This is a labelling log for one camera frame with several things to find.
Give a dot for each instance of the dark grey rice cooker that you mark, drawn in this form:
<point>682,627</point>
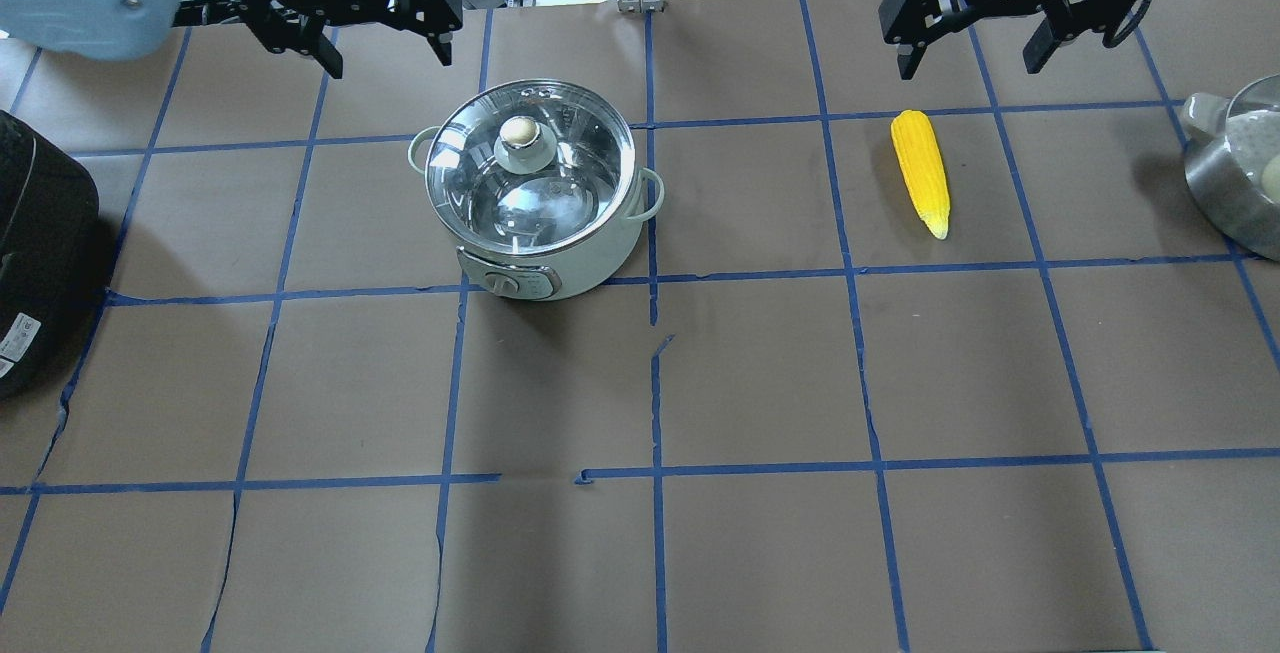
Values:
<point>49,212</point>

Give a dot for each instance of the white steamed bun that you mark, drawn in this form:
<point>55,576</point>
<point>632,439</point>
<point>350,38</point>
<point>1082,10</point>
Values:
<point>1269,179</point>

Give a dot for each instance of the pale green electric pot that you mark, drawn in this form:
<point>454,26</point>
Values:
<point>572,271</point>

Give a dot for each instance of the yellow corn cob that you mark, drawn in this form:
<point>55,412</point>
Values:
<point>923,170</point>

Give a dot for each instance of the glass pot lid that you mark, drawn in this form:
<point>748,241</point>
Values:
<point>529,168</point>

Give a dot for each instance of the steel steamer pot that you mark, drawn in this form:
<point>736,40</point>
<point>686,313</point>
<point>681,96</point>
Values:
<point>1230,140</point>

